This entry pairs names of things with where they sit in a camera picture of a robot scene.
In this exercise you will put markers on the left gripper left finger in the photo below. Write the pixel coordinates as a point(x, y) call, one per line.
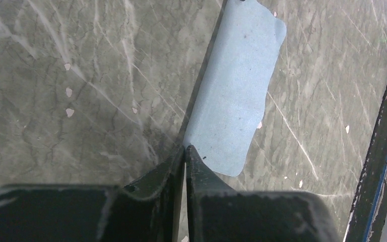
point(147, 209)

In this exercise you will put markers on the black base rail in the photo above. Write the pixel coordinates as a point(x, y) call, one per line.
point(369, 207)

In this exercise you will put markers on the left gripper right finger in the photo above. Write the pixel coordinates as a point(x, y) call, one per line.
point(217, 212)

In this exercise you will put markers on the blue cleaning cloth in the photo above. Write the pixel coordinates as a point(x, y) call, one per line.
point(230, 103)

